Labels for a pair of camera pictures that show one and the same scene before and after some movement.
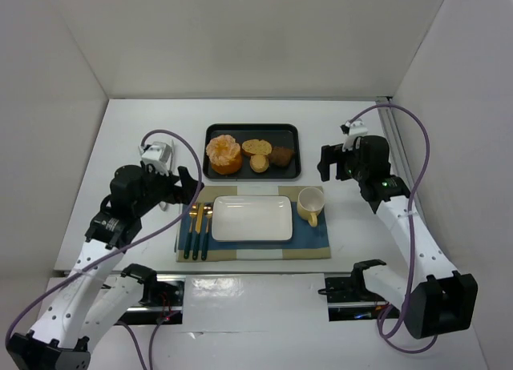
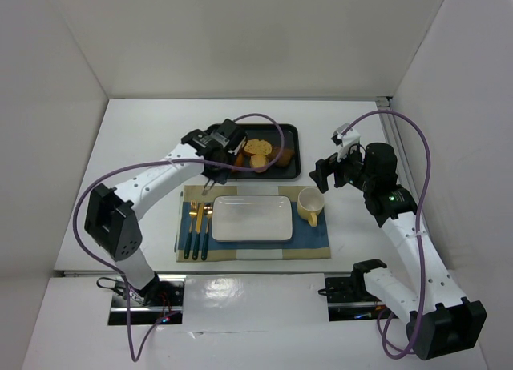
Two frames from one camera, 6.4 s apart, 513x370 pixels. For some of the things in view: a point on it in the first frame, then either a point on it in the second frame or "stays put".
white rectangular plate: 252,219 stays put
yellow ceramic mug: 310,203 stays put
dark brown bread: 281,155 stays put
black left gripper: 172,190 to 216,171
